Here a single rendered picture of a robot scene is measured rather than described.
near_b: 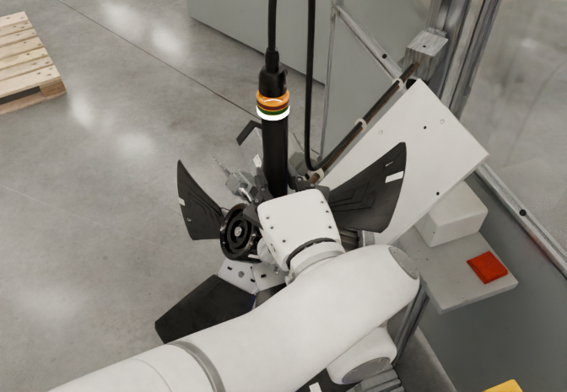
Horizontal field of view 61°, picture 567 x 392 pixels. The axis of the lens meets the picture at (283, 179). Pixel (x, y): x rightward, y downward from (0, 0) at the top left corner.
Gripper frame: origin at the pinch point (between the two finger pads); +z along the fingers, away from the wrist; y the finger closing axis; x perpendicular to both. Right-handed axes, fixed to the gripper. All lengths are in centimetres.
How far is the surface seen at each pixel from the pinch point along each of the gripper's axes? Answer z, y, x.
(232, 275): 6.4, -7.9, -35.3
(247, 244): 4.6, -4.4, -22.6
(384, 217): -10.1, 14.4, -4.0
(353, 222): -7.3, 10.7, -7.2
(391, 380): 0, 47, -139
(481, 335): -7, 70, -100
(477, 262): 1, 59, -58
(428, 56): 31, 48, -9
